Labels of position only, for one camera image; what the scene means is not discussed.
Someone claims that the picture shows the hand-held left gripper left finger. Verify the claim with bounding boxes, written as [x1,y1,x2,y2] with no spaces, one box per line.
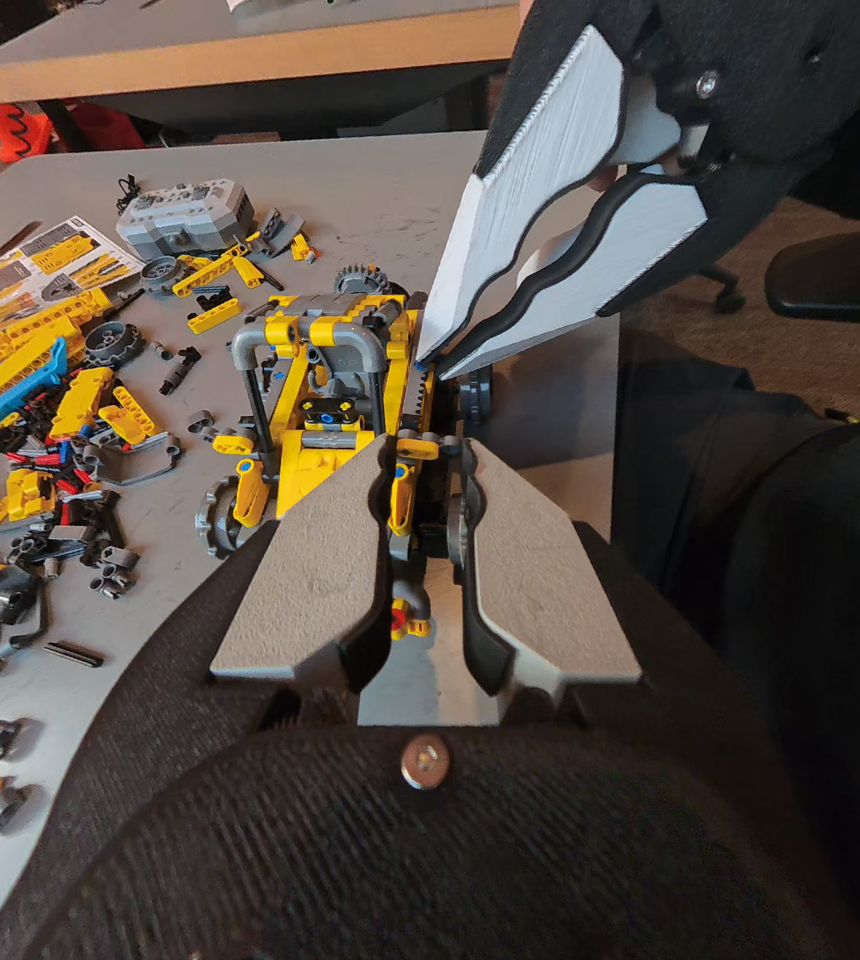
[209,435,395,695]

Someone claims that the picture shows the black office chair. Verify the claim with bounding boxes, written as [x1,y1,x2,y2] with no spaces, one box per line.
[700,75,860,327]

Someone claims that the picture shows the grey battery box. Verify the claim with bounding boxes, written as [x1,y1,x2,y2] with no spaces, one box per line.
[116,178,254,256]

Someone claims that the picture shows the yellow toy vehicle model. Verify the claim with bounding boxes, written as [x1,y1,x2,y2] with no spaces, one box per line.
[196,264,494,642]

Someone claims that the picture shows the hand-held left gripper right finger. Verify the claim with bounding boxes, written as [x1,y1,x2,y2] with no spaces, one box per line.
[460,438,644,705]

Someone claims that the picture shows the tan-edged table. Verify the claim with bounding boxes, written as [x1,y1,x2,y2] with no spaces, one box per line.
[0,0,522,140]

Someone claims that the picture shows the pile of building pieces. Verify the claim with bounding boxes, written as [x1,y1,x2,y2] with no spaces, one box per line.
[0,225,318,845]

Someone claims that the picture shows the printed instruction booklet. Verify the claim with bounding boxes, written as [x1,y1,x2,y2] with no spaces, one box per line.
[0,216,144,335]

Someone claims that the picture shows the blue curved building piece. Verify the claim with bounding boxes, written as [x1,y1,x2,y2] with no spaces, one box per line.
[0,337,69,450]

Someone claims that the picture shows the dark grey wheel hub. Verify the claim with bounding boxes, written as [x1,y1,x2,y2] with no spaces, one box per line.
[85,321,135,367]

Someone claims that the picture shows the person's legs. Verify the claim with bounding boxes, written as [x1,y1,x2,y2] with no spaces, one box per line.
[613,330,860,960]

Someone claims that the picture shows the black ribbed axle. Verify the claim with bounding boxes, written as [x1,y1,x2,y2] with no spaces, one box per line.
[43,640,105,669]

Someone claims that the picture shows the orange plastic object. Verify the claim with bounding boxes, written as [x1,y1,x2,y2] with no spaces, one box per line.
[68,101,147,153]
[0,75,53,163]

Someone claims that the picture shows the grey desk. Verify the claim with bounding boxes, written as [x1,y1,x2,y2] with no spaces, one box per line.
[0,131,622,960]

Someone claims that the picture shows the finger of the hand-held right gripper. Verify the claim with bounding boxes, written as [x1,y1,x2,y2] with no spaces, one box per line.
[436,172,710,382]
[415,24,684,367]

